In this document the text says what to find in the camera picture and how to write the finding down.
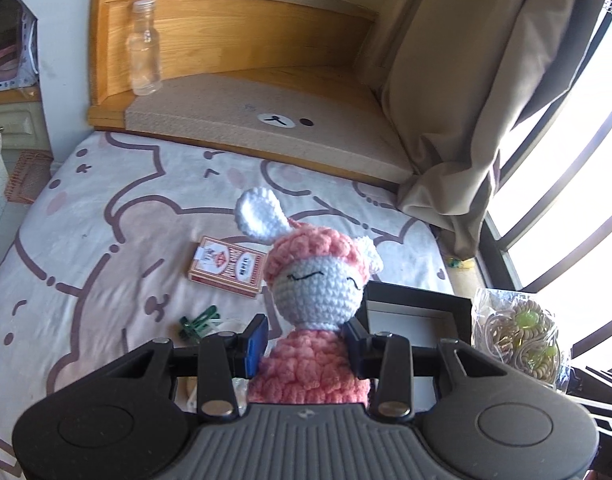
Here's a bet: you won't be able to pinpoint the beige curtain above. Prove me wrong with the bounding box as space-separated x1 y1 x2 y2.
381 0 612 261

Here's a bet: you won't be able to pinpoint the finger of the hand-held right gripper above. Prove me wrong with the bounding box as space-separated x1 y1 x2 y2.
568 366 612 411

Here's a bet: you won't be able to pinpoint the wooden bay window platform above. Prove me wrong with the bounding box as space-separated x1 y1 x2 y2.
88 0 402 131

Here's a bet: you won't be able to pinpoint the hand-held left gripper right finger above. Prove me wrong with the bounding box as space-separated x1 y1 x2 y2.
343 316 509 420

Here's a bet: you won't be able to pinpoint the beige bear face cushion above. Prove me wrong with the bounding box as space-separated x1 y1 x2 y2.
126 67 414 186

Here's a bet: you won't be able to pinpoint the brown wicker basket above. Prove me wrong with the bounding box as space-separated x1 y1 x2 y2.
5 150 54 204

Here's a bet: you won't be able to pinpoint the red playing card box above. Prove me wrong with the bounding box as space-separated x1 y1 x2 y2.
187 235 268 300

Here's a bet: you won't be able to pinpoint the dark window grille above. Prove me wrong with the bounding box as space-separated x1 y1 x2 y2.
481 0 612 366

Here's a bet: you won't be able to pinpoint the clear plastic bottle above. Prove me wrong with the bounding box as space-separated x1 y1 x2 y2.
126 0 163 97

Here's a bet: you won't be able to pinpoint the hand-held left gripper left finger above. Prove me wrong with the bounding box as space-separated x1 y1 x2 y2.
105 314 268 420

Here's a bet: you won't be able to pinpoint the bear print bedsheet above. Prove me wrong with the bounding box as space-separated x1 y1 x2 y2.
0 130 457 480

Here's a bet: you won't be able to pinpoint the pink crochet bunny doll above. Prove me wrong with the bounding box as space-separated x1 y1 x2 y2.
234 186 384 406

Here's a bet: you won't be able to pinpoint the green binder clips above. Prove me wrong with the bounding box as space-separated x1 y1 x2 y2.
178 304 222 345

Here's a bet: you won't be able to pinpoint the beige cabinet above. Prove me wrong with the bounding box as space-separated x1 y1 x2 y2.
0 100 52 152

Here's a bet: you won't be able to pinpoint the black box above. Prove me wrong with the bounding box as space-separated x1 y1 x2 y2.
358 281 474 406

